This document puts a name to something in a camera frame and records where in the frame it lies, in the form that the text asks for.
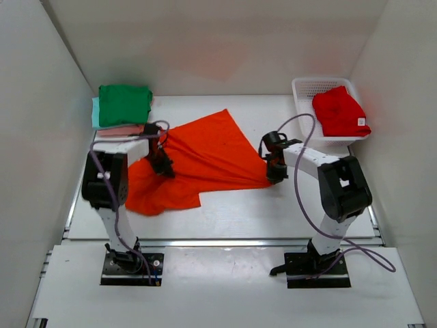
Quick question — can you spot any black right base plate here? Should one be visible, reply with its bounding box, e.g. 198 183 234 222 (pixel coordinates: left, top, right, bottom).
269 252 352 289

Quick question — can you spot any pink folded t shirt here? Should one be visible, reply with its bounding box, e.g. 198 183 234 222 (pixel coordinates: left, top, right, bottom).
94 124 145 137

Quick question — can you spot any teal folded t shirt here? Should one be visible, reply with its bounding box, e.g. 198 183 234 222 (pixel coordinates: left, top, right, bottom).
91 97 151 130

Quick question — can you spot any red t shirt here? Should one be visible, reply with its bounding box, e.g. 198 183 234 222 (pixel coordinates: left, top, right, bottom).
312 86 371 137

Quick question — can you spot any orange t shirt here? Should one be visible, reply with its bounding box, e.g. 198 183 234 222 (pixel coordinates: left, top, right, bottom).
125 109 270 216

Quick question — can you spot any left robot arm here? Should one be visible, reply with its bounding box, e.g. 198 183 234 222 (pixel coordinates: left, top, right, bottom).
81 120 175 278

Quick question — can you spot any white plastic basket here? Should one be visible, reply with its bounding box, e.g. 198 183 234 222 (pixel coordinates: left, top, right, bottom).
292 77 371 147

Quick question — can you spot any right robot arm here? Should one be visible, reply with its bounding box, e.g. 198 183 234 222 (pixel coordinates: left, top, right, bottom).
259 131 372 275

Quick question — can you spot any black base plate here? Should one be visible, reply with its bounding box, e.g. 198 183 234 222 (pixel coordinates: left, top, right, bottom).
269 252 352 289
100 252 165 287

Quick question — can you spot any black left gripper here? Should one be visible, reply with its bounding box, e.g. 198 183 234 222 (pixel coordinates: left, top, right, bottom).
143 146 174 178

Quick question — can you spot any green folded t shirt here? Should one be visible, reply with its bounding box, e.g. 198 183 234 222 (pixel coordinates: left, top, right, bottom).
98 84 154 128

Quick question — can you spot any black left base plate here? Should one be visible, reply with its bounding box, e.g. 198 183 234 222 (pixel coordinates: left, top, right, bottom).
100 252 165 287

